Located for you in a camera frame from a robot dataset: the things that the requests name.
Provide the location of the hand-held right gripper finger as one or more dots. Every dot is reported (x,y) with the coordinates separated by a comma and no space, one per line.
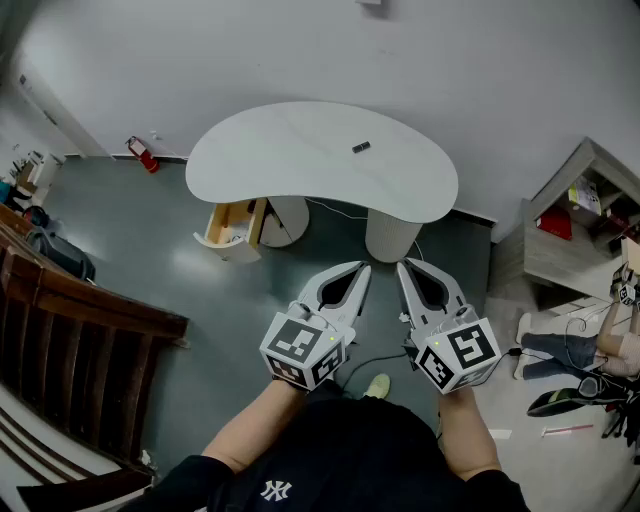
(452,292)
(411,300)

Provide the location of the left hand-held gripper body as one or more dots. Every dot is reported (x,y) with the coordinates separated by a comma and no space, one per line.
(310,350)

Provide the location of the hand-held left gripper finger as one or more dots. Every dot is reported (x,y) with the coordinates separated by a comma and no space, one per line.
(320,282)
(362,300)

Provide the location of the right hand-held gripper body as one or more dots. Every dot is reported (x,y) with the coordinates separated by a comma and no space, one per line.
(465,350)

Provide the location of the small black rectangular object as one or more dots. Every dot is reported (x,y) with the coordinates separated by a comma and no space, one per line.
(361,147)

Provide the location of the person's left forearm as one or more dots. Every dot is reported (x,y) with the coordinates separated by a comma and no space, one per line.
(250,430)

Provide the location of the person's right forearm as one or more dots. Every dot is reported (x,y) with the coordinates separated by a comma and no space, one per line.
(467,435)

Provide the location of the white kidney-shaped table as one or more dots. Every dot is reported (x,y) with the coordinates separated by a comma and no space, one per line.
(300,165)

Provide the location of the person's pale shoe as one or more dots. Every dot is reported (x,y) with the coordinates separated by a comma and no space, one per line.
(378,386)

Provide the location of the white paper sheet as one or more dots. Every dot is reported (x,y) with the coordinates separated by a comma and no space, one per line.
(500,434)

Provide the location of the black green device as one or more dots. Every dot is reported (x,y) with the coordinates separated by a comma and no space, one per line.
(555,400)

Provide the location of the grey wooden shelf unit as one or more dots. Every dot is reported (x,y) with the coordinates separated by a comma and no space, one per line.
(550,255)

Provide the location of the person's black clothing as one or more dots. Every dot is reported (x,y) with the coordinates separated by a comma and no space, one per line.
(350,465)

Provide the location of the red flat box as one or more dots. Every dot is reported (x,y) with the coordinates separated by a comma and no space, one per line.
(554,224)

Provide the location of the pink white stick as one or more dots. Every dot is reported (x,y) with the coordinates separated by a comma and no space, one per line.
(570,428)

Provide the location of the yellow box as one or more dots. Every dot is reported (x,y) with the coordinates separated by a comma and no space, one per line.
(585,197)

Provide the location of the black metal stand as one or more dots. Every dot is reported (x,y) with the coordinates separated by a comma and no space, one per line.
(622,422)

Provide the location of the brown wooden stair railing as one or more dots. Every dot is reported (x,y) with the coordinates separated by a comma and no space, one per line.
(100,310)

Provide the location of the red fire extinguisher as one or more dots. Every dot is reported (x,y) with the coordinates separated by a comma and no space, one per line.
(146,157)

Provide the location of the black bulky bag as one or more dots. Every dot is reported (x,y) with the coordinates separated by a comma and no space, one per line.
(60,252)

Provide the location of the red and black helmet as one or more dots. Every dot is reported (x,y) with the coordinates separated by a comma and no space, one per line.
(36,216)

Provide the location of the white carton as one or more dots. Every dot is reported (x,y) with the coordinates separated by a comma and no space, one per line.
(45,170)

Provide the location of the white curved staircase side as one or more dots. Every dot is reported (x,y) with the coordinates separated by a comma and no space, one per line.
(30,450)

